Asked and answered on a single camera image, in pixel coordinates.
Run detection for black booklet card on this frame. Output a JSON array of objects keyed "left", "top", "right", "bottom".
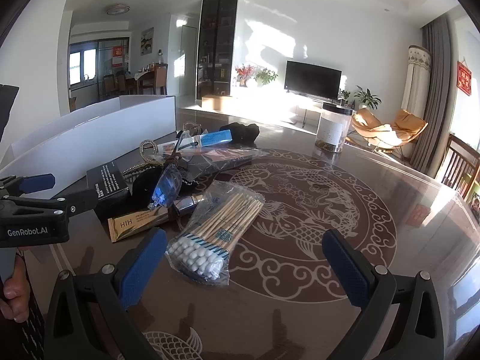
[{"left": 86, "top": 161, "right": 129, "bottom": 203}]

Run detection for gold silver cosmetic tube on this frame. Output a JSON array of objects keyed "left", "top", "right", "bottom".
[{"left": 107, "top": 194, "right": 203, "bottom": 243}]

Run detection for black velvet pouch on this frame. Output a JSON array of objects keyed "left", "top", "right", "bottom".
[{"left": 132, "top": 166, "right": 164, "bottom": 211}]

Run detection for pearl gold hair claw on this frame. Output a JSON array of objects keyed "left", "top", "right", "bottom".
[{"left": 139, "top": 140, "right": 164, "bottom": 166}]

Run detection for rimless eyeglasses with cord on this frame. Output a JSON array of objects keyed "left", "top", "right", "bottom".
[{"left": 148, "top": 130, "right": 188, "bottom": 211}]

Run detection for phone case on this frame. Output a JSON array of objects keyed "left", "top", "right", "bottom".
[{"left": 177, "top": 147, "right": 267, "bottom": 181}]

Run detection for blue white medicine box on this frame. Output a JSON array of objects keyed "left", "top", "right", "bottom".
[{"left": 198, "top": 129, "right": 232, "bottom": 147}]

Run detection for cotton swabs plastic bag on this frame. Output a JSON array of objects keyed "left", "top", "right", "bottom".
[{"left": 166, "top": 180, "right": 265, "bottom": 286}]

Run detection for black knitted glove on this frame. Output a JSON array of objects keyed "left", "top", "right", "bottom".
[{"left": 220, "top": 122, "right": 260, "bottom": 145}]

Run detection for person's left hand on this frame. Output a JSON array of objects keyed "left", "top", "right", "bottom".
[{"left": 1, "top": 255, "right": 30, "bottom": 323}]

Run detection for white cardboard storage box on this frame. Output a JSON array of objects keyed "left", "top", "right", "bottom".
[{"left": 1, "top": 95, "right": 176, "bottom": 198}]

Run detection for dining table with chairs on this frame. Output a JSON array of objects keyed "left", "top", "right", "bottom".
[{"left": 101, "top": 63, "right": 168, "bottom": 97}]

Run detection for wooden dining chair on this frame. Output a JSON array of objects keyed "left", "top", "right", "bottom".
[{"left": 435, "top": 133, "right": 479, "bottom": 203}]

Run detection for grey curtain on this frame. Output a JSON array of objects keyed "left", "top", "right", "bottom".
[{"left": 411, "top": 14, "right": 453, "bottom": 178}]

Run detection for orange lounge chair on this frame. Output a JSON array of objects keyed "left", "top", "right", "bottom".
[{"left": 351, "top": 108, "right": 428, "bottom": 157}]

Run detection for clear jar black lid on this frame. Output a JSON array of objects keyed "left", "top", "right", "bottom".
[{"left": 315, "top": 102, "right": 354, "bottom": 153}]

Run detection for red flower plant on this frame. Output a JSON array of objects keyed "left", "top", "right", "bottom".
[{"left": 235, "top": 64, "right": 256, "bottom": 87}]

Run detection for leafy plant beside television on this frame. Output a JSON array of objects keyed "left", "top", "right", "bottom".
[{"left": 353, "top": 85, "right": 382, "bottom": 110}]

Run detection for green potted plant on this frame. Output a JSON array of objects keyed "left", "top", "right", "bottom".
[{"left": 255, "top": 67, "right": 278, "bottom": 86}]

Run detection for dark glass display cabinet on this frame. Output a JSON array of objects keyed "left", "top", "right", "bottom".
[{"left": 196, "top": 0, "right": 239, "bottom": 100}]

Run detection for white tv console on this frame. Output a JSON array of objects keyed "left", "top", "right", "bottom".
[{"left": 233, "top": 91, "right": 321, "bottom": 127}]

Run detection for black flat television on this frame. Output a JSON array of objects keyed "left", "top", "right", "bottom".
[{"left": 284, "top": 60, "right": 342, "bottom": 101}]

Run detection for red wall hanging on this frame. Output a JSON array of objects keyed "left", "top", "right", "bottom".
[{"left": 456, "top": 61, "right": 472, "bottom": 96}]

